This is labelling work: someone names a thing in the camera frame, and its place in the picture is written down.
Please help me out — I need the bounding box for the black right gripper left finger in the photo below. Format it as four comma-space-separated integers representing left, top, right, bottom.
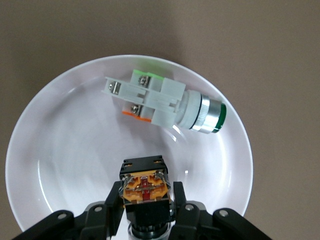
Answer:
79, 180, 125, 240

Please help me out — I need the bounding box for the brown table mat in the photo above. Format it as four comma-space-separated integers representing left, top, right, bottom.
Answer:
0, 0, 320, 240

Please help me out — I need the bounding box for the white green push-button switch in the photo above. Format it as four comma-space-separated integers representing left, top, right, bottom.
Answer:
101, 68, 228, 135

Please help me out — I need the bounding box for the pink round plate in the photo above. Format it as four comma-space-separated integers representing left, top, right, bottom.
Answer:
4, 54, 254, 240

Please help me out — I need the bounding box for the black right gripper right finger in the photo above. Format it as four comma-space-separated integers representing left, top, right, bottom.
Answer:
172, 181, 213, 240

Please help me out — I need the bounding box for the black orange push-button switch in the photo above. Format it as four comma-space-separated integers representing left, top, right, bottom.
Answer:
119, 154, 176, 240

